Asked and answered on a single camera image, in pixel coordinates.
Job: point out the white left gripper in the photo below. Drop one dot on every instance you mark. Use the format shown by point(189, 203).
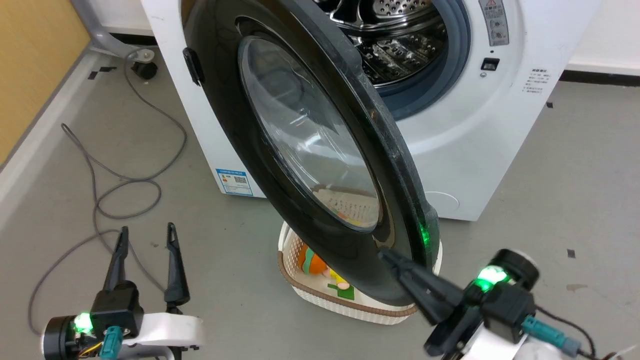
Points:
point(170, 332)

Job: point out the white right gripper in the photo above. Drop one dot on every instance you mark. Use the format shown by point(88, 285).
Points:
point(492, 347)

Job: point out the black round glass washer door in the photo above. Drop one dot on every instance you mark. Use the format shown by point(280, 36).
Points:
point(225, 125)

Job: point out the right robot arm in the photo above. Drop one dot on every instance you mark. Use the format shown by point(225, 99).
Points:
point(520, 265)

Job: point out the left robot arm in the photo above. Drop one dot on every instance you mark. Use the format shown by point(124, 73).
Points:
point(57, 340)

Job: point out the white front-load washing machine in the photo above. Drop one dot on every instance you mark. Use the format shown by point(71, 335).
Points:
point(475, 150)

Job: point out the grey rubber door gasket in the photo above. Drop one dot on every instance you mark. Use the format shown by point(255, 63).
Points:
point(452, 65)

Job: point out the black door lock latch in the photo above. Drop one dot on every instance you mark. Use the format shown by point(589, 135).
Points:
point(490, 64)

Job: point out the round white filter cover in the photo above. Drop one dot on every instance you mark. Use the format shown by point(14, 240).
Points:
point(445, 204)

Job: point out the white woven laundry basket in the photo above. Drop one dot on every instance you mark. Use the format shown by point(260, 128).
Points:
point(320, 300)

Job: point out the blue energy label sticker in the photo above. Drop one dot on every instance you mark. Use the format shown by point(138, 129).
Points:
point(234, 182)

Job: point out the orange and green toy doll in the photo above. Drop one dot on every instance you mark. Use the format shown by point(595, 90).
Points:
point(312, 262)

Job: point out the black caster wheel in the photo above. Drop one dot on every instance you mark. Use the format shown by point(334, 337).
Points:
point(145, 67)

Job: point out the grey metal stand leg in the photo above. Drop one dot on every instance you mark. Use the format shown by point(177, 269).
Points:
point(100, 35)

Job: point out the steel washer drum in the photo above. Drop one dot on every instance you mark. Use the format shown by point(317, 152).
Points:
point(395, 55)

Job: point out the grey warning label sticker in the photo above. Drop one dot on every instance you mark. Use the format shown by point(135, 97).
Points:
point(495, 22)

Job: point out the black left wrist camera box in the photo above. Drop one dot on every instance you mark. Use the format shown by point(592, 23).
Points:
point(117, 307)

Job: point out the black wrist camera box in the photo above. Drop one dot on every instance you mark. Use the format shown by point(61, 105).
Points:
point(507, 310)
point(117, 307)

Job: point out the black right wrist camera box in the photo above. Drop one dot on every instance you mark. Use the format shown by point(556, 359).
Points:
point(507, 310)

